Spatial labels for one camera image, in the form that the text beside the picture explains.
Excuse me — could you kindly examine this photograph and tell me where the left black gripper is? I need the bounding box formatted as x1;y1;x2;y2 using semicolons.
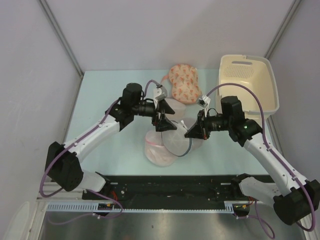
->
132;99;177;132

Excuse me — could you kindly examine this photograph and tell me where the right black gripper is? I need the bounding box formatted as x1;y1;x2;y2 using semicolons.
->
185;109;232;141

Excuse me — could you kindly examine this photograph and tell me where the grey trimmed mesh laundry bag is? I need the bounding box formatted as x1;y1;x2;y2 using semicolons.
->
161;117;204;157

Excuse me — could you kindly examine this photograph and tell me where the cream plastic basket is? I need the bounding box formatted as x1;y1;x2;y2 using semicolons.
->
214;54;280;121

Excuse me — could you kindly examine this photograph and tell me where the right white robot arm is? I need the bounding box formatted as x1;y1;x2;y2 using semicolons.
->
185;95;320;232

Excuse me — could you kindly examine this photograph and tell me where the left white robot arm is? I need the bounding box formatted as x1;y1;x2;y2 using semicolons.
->
43;82;177;200

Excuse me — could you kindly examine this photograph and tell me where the pink mesh bag middle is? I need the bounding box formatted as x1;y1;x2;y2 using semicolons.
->
165;98;187;123

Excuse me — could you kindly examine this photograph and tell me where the pink mesh bag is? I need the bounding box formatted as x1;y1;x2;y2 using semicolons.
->
165;98;187;123
144;130;178;167

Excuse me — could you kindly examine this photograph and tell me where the pink mesh bag front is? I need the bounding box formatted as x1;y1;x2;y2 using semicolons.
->
144;130;178;167

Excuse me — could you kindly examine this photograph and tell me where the floral orange laundry bag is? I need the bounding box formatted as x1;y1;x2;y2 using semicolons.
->
161;64;202;105

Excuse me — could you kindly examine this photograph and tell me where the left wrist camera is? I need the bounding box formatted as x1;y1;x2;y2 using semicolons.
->
153;84;168;104

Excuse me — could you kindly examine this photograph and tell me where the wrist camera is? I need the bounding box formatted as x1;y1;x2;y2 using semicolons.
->
196;95;211;108
153;84;168;104

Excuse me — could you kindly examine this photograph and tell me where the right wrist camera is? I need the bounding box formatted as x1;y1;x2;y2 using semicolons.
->
196;95;211;108

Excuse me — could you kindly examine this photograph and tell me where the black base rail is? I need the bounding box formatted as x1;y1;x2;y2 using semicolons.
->
82;175;253;206

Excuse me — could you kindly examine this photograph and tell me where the right aluminium frame post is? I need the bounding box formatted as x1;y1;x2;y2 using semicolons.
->
264;0;304;59

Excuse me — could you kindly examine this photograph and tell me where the aluminium frame post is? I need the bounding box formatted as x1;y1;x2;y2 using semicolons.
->
37;0;84;79
264;0;304;59

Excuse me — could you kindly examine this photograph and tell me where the white slotted cable duct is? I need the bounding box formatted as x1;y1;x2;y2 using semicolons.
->
46;199;254;214

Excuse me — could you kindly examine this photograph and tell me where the left aluminium frame post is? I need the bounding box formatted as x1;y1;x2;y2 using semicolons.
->
37;0;84;79

